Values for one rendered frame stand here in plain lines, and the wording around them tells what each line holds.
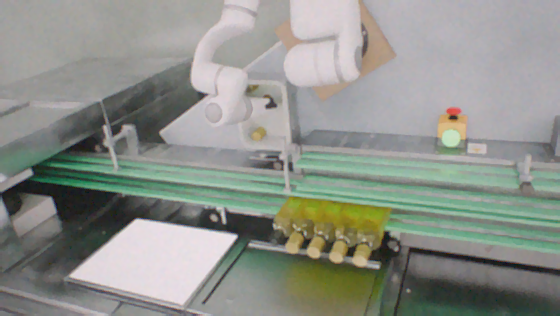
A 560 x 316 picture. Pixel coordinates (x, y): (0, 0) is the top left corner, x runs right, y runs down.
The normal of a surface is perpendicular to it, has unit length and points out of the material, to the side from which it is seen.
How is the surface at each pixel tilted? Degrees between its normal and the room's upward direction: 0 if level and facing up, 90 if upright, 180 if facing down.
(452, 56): 0
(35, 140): 90
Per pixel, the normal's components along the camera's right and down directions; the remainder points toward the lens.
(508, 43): -0.38, 0.43
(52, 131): 0.92, 0.08
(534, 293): -0.11, -0.90
